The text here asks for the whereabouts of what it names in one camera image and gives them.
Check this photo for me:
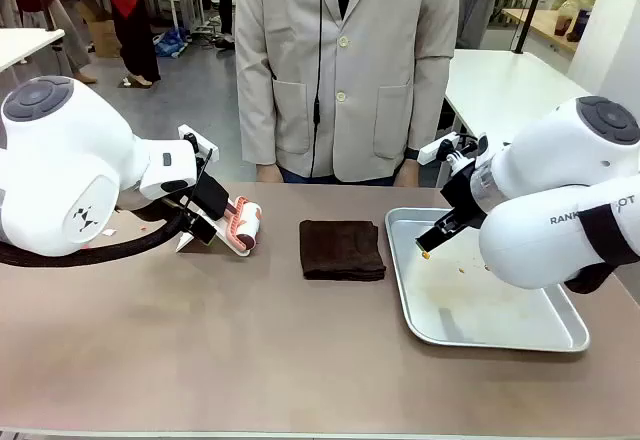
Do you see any black tripod stand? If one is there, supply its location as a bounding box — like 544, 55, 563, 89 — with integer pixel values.
510, 0, 551, 55

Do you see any white folded roller stand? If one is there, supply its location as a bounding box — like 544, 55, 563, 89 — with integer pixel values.
174, 212, 257, 260

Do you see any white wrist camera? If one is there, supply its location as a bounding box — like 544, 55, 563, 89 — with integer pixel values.
178, 124, 221, 161
416, 131, 462, 165

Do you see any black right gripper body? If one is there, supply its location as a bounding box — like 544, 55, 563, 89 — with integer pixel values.
439, 161, 490, 231

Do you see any wooden table with bottles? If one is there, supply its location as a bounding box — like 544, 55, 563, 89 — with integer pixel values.
501, 7, 581, 55

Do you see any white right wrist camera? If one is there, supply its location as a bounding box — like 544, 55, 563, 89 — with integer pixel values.
416, 131, 462, 165

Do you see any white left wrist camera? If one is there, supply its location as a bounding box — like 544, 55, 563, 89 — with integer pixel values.
178, 124, 221, 161

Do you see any floor cables and power strip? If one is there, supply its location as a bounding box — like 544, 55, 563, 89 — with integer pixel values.
192, 9, 236, 52

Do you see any black hanging cord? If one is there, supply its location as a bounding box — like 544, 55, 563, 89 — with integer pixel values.
309, 0, 324, 177

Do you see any bottle with red liquid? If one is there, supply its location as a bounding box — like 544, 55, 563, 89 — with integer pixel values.
555, 1, 577, 37

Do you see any black cable sleeve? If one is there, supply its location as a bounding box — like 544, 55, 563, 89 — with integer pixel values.
564, 200, 640, 295
0, 208, 190, 268

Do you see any person in beige trousers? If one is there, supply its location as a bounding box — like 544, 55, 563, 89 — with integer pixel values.
9, 0, 99, 85

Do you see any large white table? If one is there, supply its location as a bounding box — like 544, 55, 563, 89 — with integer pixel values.
435, 48, 594, 189

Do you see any person with red scarf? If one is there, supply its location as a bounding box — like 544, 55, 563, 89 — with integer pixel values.
102, 0, 162, 89

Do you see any small white table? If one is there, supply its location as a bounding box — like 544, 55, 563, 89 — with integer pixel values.
0, 27, 66, 75

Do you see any dark brown cloth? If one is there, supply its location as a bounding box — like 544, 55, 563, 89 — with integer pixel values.
298, 218, 388, 282

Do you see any person in beige jacket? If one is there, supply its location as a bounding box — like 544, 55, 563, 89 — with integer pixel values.
234, 0, 461, 186

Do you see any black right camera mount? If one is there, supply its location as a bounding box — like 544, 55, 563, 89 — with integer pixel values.
446, 134, 489, 174

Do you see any pink lint roller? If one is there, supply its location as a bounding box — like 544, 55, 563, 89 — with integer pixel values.
191, 175, 265, 255

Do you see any person in black trousers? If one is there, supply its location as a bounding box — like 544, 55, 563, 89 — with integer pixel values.
212, 0, 239, 52

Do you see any black left camera mount plate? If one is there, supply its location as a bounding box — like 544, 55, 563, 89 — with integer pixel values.
179, 147, 215, 224

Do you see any silver metal tray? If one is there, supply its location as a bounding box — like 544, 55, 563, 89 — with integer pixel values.
383, 206, 591, 354

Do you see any cardboard box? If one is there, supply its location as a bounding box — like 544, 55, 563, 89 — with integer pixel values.
74, 0, 123, 59

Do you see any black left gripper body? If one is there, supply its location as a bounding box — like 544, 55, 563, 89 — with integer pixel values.
165, 193, 202, 227

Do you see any blue plastic bag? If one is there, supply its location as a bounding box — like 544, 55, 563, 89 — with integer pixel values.
151, 28, 190, 59

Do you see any person in grey trousers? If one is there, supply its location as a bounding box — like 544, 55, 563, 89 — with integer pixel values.
456, 0, 506, 51

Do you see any person's left hand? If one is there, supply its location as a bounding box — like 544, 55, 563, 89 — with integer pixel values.
394, 158, 421, 188

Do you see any person's right hand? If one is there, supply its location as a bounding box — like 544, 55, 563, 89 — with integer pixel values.
256, 163, 284, 184

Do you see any dark blue cup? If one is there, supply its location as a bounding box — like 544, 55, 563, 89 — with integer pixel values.
567, 7, 592, 42

